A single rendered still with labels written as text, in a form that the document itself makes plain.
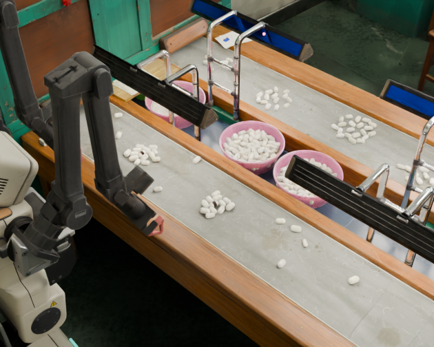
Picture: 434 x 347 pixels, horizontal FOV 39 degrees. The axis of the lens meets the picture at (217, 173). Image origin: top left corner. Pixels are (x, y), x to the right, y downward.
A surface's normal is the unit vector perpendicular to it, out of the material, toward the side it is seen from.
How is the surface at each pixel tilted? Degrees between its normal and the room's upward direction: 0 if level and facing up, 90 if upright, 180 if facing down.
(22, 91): 89
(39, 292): 90
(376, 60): 0
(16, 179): 90
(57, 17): 90
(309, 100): 0
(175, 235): 0
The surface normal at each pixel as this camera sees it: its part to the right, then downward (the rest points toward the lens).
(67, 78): -0.18, -0.61
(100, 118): 0.63, 0.53
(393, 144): -0.01, -0.73
